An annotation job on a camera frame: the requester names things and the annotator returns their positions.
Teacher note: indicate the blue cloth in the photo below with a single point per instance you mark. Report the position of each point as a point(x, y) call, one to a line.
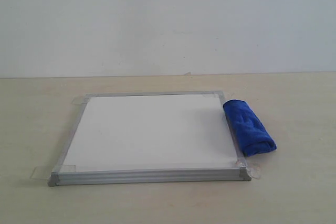
point(250, 133)

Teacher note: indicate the aluminium framed whiteboard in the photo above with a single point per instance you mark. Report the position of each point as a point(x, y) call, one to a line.
point(155, 137)

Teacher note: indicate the clear tape near right corner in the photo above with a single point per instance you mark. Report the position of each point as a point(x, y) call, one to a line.
point(254, 170)

